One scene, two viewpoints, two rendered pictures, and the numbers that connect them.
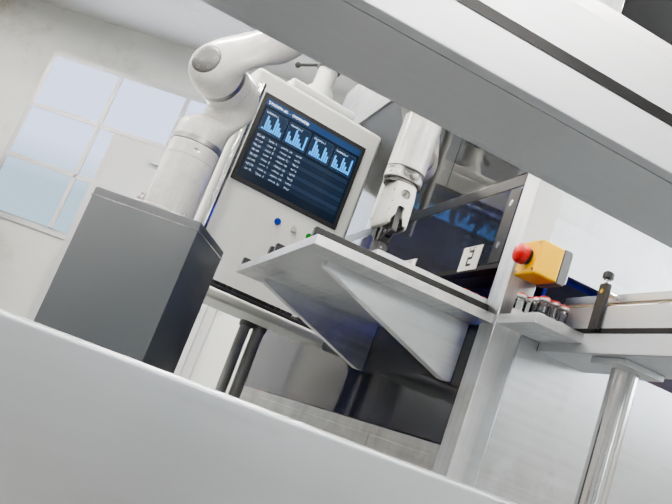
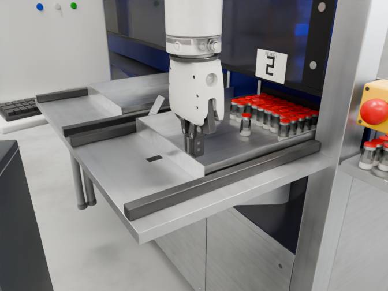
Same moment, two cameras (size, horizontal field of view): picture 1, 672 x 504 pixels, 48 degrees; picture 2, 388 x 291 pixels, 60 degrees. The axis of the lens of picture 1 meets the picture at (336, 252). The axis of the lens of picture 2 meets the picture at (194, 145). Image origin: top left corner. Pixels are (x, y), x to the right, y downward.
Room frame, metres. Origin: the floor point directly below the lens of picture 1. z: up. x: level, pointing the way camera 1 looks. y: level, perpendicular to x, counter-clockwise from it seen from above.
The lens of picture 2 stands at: (1.00, 0.08, 1.17)
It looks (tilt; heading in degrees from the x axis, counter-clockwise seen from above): 25 degrees down; 343
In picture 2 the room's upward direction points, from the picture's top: straight up
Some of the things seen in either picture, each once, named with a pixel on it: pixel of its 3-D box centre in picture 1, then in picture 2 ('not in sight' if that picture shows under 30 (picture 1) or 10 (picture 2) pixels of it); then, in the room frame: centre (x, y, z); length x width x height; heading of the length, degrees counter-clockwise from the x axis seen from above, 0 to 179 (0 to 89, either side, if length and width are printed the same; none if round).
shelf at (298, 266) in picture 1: (359, 296); (167, 122); (1.76, -0.09, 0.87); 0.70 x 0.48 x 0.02; 16
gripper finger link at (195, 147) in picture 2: (381, 245); (199, 141); (1.49, -0.08, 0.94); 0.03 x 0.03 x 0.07; 16
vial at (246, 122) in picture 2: not in sight; (245, 125); (1.61, -0.23, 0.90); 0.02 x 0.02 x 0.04
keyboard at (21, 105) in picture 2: (252, 303); (62, 99); (2.22, 0.18, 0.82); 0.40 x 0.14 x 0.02; 114
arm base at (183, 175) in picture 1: (179, 184); not in sight; (1.68, 0.39, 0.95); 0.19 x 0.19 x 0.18
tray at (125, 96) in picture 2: not in sight; (159, 90); (1.94, -0.11, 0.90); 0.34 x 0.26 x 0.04; 106
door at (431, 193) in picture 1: (434, 132); not in sight; (2.16, -0.16, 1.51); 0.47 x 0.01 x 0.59; 16
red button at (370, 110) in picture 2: (523, 254); (376, 111); (1.40, -0.34, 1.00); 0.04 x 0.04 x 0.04; 16
